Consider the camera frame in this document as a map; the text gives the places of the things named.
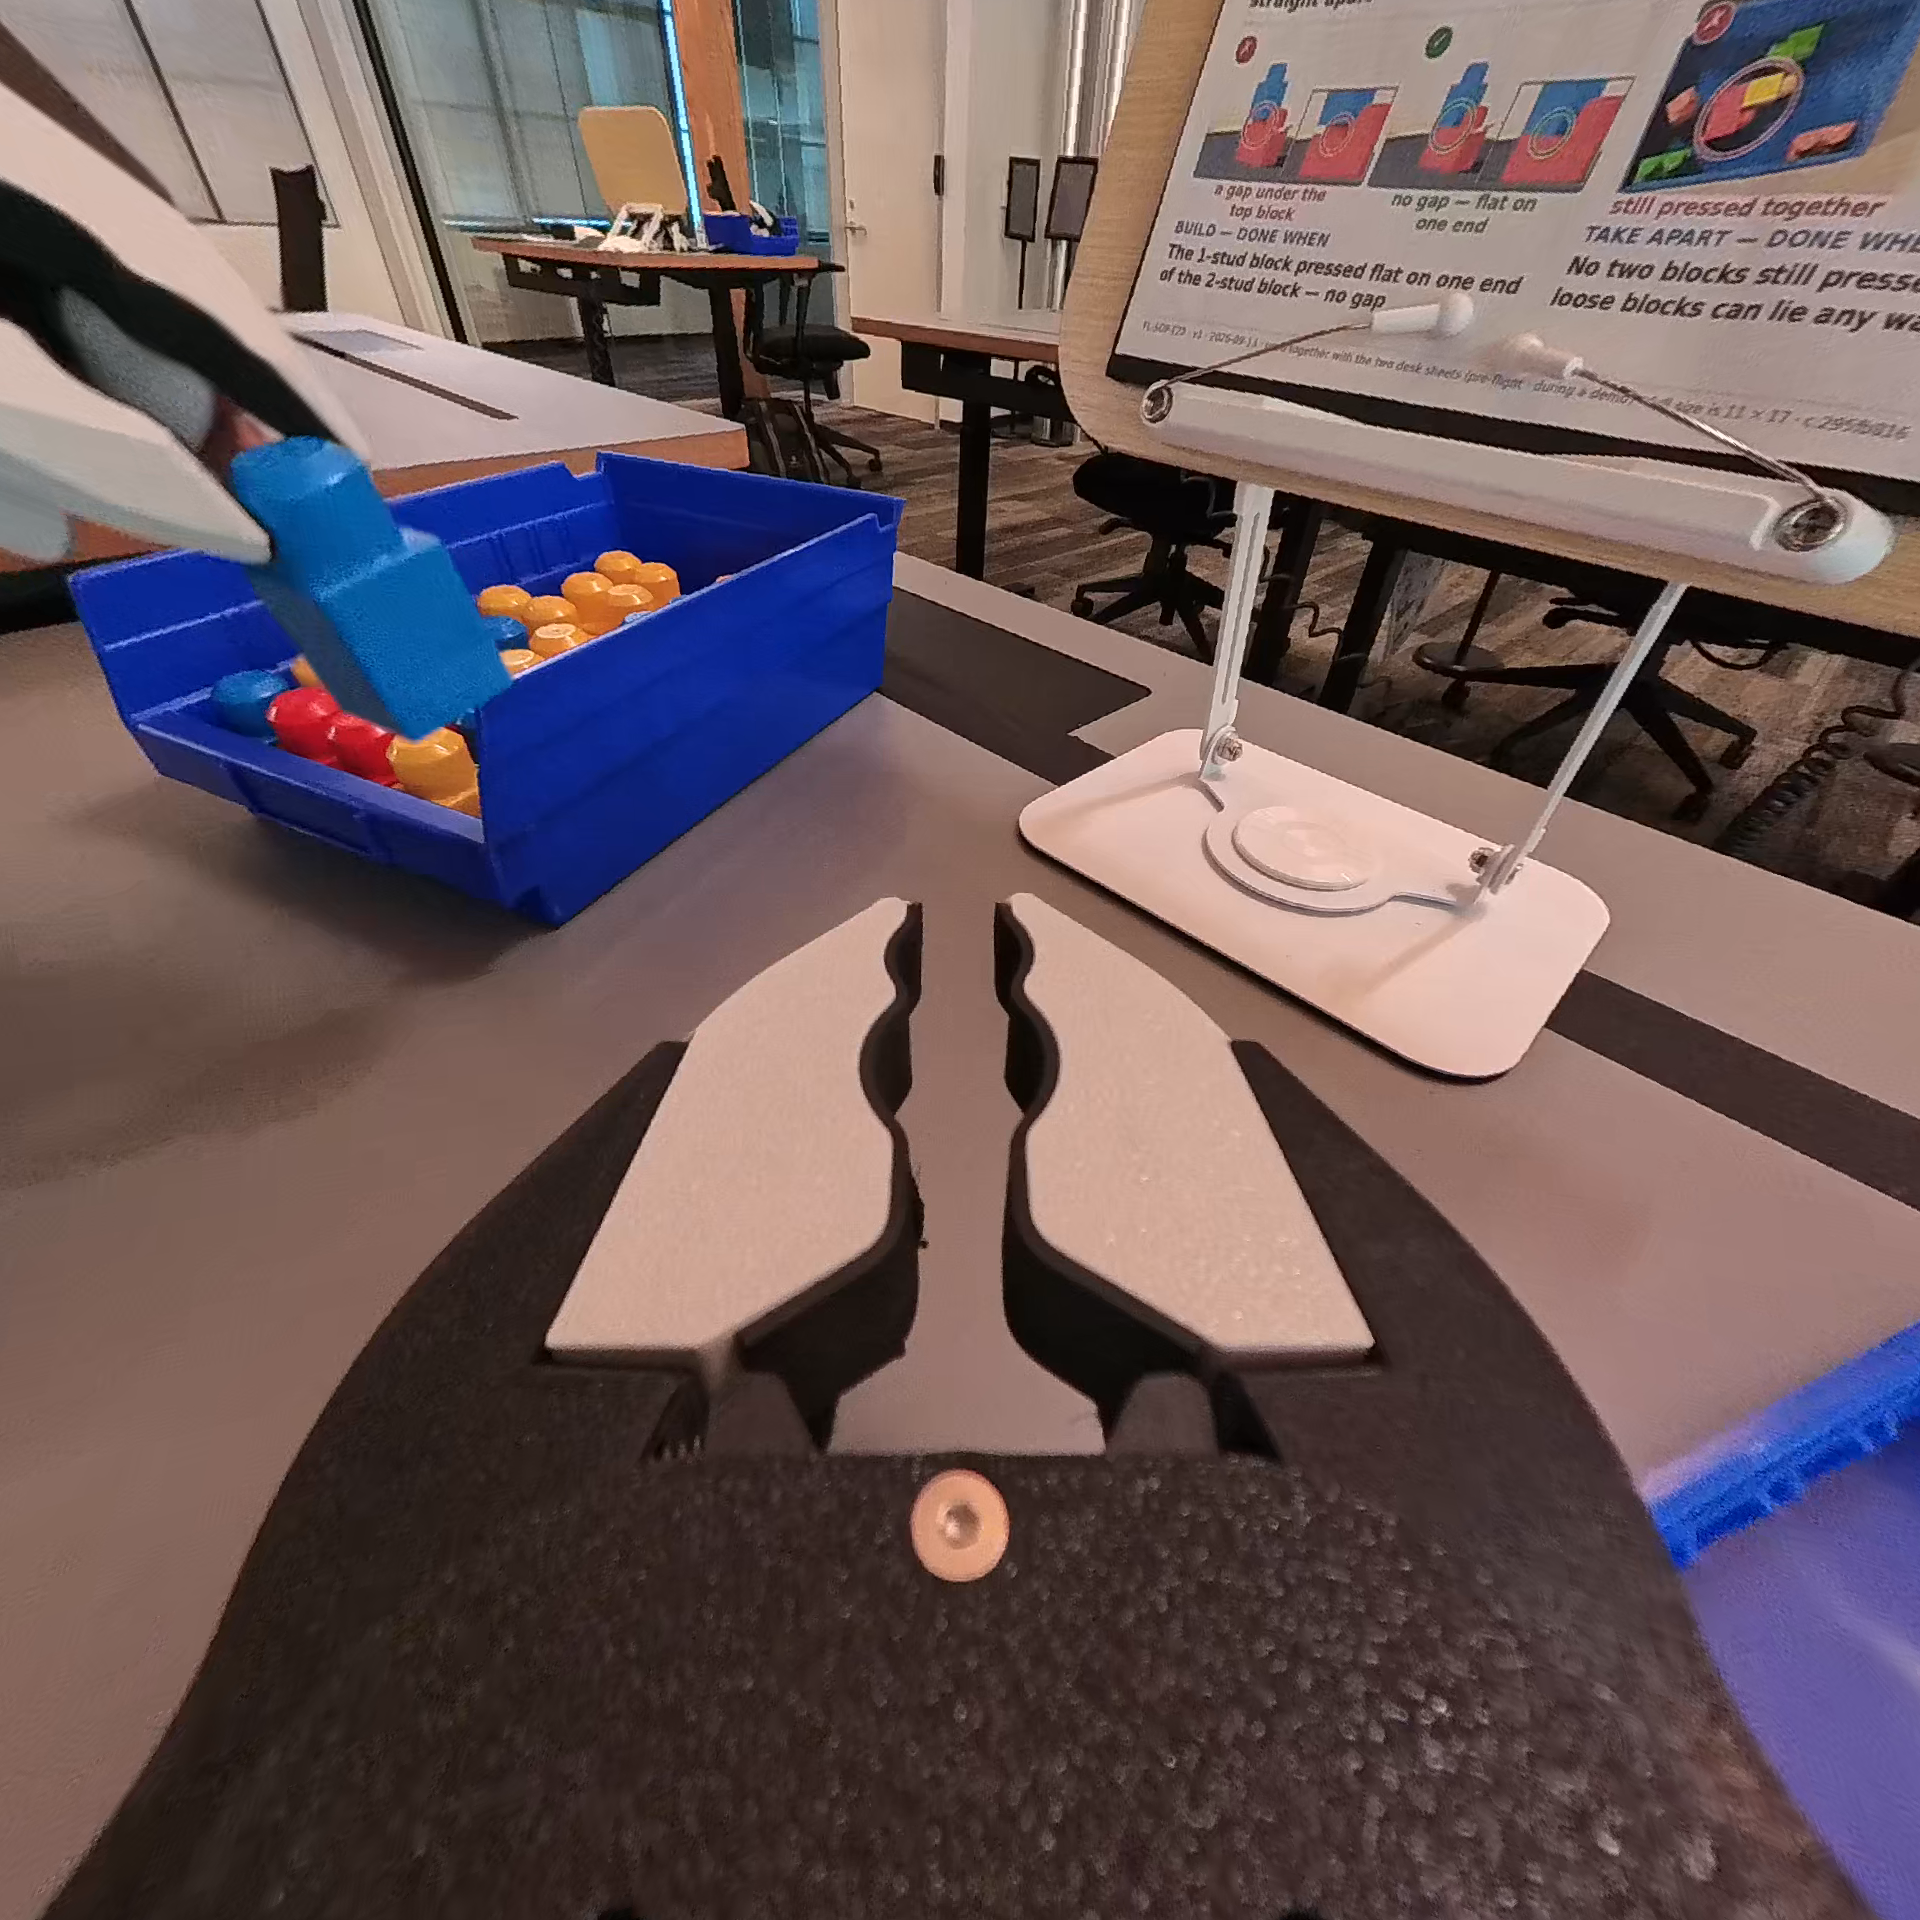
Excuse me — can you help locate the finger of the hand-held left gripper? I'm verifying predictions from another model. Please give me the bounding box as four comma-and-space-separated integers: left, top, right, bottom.
0, 82, 372, 460
0, 322, 275, 570

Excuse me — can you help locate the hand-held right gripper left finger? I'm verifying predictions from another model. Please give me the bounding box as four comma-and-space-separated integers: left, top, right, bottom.
543, 896, 925, 1456

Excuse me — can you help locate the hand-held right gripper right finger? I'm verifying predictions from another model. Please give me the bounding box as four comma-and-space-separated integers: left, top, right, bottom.
994, 892, 1375, 1453

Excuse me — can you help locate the blue single-stud block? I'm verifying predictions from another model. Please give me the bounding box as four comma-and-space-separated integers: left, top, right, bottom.
229, 439, 515, 740

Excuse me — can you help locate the blue plastic bin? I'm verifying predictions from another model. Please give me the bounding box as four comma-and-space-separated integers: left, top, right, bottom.
66, 451, 904, 929

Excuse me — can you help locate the pile of toy blocks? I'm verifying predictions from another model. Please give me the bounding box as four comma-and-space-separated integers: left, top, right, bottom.
210, 547, 684, 819

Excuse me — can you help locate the blue object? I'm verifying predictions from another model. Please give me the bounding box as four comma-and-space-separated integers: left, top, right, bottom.
1639, 1319, 1920, 1920

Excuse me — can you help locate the black office chair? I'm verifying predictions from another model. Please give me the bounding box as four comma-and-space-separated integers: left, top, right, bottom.
1070, 451, 1247, 664
269, 165, 331, 314
1418, 576, 1758, 819
744, 320, 886, 483

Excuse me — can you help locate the black floor lamp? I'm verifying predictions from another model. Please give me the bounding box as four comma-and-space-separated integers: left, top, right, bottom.
352, 0, 466, 339

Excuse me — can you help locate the white document stand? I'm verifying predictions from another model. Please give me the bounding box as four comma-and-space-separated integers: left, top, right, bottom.
1018, 0, 1920, 1081

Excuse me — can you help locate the beige divider panel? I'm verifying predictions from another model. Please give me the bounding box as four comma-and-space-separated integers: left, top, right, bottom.
576, 105, 684, 227

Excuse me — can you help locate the grey wood-edged desk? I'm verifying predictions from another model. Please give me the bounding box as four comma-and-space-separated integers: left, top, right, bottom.
471, 231, 840, 424
277, 311, 751, 505
850, 311, 1074, 578

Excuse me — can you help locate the wooden pillar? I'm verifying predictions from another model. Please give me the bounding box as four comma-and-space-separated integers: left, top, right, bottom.
672, 0, 751, 400

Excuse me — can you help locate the white door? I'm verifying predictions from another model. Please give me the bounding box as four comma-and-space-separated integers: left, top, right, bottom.
831, 0, 954, 331

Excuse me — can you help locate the printed instruction sheet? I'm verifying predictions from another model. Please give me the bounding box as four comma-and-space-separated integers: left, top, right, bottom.
1111, 0, 1920, 485

